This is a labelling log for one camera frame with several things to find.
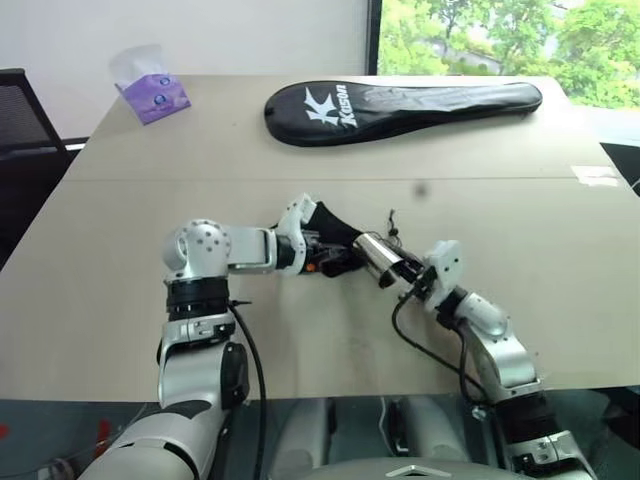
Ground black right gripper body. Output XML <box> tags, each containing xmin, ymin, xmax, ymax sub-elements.
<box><xmin>398</xmin><ymin>264</ymin><xmax>436</xmax><ymax>303</ymax></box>

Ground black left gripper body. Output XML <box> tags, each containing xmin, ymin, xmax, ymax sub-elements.
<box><xmin>298</xmin><ymin>229</ymin><xmax>330</xmax><ymax>275</ymax></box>

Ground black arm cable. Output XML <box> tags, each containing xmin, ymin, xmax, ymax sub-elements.
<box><xmin>391</xmin><ymin>293</ymin><xmax>490</xmax><ymax>404</ymax></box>
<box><xmin>227</xmin><ymin>298</ymin><xmax>270</xmax><ymax>402</ymax></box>

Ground black mesh office chair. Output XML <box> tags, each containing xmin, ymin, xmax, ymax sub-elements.
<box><xmin>0</xmin><ymin>67</ymin><xmax>84</xmax><ymax>272</ymax></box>

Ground black Kason racket cover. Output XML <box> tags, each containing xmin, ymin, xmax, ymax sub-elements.
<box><xmin>263</xmin><ymin>81</ymin><xmax>544</xmax><ymax>148</ymax></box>

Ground silver robot torso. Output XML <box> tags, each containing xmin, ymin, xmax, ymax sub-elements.
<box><xmin>309</xmin><ymin>460</ymin><xmax>507</xmax><ymax>480</ymax></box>

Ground silver right robot leg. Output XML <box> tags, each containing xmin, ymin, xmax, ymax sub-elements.
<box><xmin>398</xmin><ymin>396</ymin><xmax>474</xmax><ymax>462</ymax></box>

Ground purple tissue box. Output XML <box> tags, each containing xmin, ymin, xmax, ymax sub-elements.
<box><xmin>109</xmin><ymin>43</ymin><xmax>193</xmax><ymax>127</ymax></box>

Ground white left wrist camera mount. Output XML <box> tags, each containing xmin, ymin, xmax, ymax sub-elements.
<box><xmin>276</xmin><ymin>192</ymin><xmax>320</xmax><ymax>277</ymax></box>

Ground silver robot leg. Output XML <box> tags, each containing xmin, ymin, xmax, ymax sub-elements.
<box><xmin>398</xmin><ymin>396</ymin><xmax>474</xmax><ymax>462</ymax></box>
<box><xmin>279</xmin><ymin>397</ymin><xmax>334</xmax><ymax>464</ymax></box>

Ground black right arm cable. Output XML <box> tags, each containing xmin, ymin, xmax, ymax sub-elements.
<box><xmin>391</xmin><ymin>293</ymin><xmax>490</xmax><ymax>404</ymax></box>

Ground black side furniture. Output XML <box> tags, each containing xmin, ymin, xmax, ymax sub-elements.
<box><xmin>599</xmin><ymin>141</ymin><xmax>640</xmax><ymax>189</ymax></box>

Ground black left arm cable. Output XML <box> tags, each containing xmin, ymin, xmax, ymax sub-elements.
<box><xmin>227</xmin><ymin>298</ymin><xmax>270</xmax><ymax>402</ymax></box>

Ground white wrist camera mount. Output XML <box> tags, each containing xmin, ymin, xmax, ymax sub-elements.
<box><xmin>276</xmin><ymin>192</ymin><xmax>320</xmax><ymax>277</ymax></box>
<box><xmin>421</xmin><ymin>239</ymin><xmax>464</xmax><ymax>312</ymax></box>

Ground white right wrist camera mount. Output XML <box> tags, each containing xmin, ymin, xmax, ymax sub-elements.
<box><xmin>421</xmin><ymin>239</ymin><xmax>464</xmax><ymax>312</ymax></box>

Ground black drawstring pouch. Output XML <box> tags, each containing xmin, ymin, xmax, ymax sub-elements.
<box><xmin>307</xmin><ymin>201</ymin><xmax>402</xmax><ymax>280</ymax></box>

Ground silver left robot leg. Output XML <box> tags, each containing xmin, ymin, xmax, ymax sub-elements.
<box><xmin>279</xmin><ymin>397</ymin><xmax>334</xmax><ymax>464</ymax></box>

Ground window with green trees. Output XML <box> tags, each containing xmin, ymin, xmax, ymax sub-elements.
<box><xmin>374</xmin><ymin>0</ymin><xmax>640</xmax><ymax>109</ymax></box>

